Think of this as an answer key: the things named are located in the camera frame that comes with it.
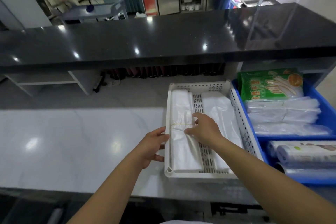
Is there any blue plastic bin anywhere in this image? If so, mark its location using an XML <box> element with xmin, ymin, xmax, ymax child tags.
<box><xmin>232</xmin><ymin>78</ymin><xmax>336</xmax><ymax>186</ymax></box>

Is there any person's right forearm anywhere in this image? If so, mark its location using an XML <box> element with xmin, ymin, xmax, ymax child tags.
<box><xmin>210</xmin><ymin>136</ymin><xmax>336</xmax><ymax>224</ymax></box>

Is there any person's left hand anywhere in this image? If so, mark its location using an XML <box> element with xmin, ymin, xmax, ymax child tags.
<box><xmin>134</xmin><ymin>127</ymin><xmax>170</xmax><ymax>171</ymax></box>

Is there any person's right hand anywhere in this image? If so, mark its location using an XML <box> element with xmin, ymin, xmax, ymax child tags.
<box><xmin>184</xmin><ymin>112</ymin><xmax>224</xmax><ymax>149</ymax></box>

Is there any loose stack of white bags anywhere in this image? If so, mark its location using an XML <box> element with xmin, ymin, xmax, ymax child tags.
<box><xmin>202</xmin><ymin>92</ymin><xmax>243</xmax><ymax>173</ymax></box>

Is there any person's left forearm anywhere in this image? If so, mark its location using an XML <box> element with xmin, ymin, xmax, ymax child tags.
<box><xmin>67</xmin><ymin>150</ymin><xmax>148</xmax><ymax>224</ymax></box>

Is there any black glossy raised counter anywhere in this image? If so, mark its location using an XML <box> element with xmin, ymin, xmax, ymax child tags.
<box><xmin>0</xmin><ymin>2</ymin><xmax>336</xmax><ymax>74</ymax></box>

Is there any white under-counter shelf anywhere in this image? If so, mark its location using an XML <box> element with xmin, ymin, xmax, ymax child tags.
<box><xmin>4</xmin><ymin>70</ymin><xmax>102</xmax><ymax>97</ymax></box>

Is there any black tool under counter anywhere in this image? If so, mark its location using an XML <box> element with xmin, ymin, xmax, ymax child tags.
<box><xmin>92</xmin><ymin>73</ymin><xmax>107</xmax><ymax>93</ymax></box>

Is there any grey service cart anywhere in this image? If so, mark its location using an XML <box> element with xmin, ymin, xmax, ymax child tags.
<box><xmin>56</xmin><ymin>0</ymin><xmax>129</xmax><ymax>24</ymax></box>

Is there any clear acrylic panel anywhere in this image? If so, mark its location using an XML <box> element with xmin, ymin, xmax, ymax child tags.
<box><xmin>244</xmin><ymin>0</ymin><xmax>316</xmax><ymax>49</ymax></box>

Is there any clear roll of plastic bags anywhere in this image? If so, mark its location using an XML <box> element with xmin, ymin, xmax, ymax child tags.
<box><xmin>275</xmin><ymin>162</ymin><xmax>336</xmax><ymax>177</ymax></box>

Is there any white roll of plastic bags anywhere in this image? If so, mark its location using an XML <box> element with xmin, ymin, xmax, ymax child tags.
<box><xmin>267</xmin><ymin>140</ymin><xmax>336</xmax><ymax>158</ymax></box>

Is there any thick stack of clear bags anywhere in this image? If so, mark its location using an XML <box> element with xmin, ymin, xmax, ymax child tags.
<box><xmin>245</xmin><ymin>97</ymin><xmax>322</xmax><ymax>124</ymax></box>

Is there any bluish roll of plastic bags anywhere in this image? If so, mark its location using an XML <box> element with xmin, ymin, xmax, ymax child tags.
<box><xmin>276</xmin><ymin>145</ymin><xmax>336</xmax><ymax>164</ymax></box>

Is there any white door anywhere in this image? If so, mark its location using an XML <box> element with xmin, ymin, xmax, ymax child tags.
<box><xmin>0</xmin><ymin>0</ymin><xmax>52</xmax><ymax>32</ymax></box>

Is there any green packet of disposable gloves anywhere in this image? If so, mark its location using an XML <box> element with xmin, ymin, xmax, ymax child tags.
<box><xmin>237</xmin><ymin>68</ymin><xmax>304</xmax><ymax>102</ymax></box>

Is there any thin stack of clear bags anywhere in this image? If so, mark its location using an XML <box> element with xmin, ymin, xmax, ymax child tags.
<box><xmin>251</xmin><ymin>122</ymin><xmax>332</xmax><ymax>137</ymax></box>

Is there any white perforated plastic tray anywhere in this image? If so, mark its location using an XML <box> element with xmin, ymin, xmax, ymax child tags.
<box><xmin>164</xmin><ymin>81</ymin><xmax>264</xmax><ymax>179</ymax></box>

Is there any banded bundle of white bags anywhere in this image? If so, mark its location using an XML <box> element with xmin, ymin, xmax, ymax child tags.
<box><xmin>170</xmin><ymin>90</ymin><xmax>204</xmax><ymax>172</ymax></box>

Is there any row of dark folders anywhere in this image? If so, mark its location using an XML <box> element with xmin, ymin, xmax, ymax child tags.
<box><xmin>110</xmin><ymin>63</ymin><xmax>227</xmax><ymax>79</ymax></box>

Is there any stainless steel tray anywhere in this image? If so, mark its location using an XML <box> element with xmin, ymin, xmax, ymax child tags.
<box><xmin>240</xmin><ymin>0</ymin><xmax>280</xmax><ymax>8</ymax></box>

